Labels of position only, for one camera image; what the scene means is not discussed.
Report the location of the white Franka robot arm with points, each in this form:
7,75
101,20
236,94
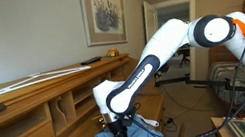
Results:
166,47

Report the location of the wooden desk with cubbies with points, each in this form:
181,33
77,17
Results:
35,111

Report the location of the black remote control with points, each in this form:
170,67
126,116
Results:
90,60

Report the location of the white plastic clothes hanger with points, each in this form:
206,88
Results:
36,79

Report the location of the dark distant chair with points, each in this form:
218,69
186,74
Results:
184,56

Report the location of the stack of books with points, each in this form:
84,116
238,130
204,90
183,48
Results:
240,125

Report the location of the patterned grey bedding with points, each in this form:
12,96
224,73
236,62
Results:
224,77

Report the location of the white door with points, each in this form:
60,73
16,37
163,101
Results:
150,19

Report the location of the framed flower picture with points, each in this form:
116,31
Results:
104,12

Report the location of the black camera tripod boom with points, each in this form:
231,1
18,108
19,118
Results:
199,82

